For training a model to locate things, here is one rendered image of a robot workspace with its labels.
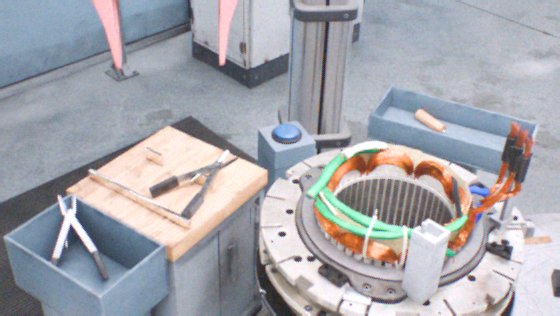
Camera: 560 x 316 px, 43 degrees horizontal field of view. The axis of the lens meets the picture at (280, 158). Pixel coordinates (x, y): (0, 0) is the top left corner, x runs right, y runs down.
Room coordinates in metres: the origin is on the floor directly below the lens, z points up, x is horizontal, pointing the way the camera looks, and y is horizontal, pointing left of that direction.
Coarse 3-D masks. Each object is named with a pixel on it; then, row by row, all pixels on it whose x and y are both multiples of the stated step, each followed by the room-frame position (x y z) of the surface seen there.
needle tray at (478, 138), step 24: (384, 96) 1.01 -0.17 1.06; (408, 96) 1.03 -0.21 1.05; (432, 96) 1.02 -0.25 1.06; (384, 120) 0.94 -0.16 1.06; (408, 120) 1.00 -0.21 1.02; (456, 120) 1.00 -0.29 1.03; (480, 120) 0.98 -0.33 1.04; (504, 120) 0.96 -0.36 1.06; (408, 144) 0.92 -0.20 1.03; (432, 144) 0.91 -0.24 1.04; (456, 144) 0.89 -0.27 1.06; (480, 144) 0.88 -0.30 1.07; (504, 144) 0.94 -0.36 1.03; (480, 168) 0.87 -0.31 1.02
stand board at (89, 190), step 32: (128, 160) 0.80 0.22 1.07; (192, 160) 0.81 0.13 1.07; (224, 160) 0.81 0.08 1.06; (96, 192) 0.73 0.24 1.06; (192, 192) 0.74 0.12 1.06; (224, 192) 0.74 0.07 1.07; (256, 192) 0.77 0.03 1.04; (128, 224) 0.67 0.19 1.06; (160, 224) 0.67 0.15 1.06; (192, 224) 0.67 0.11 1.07
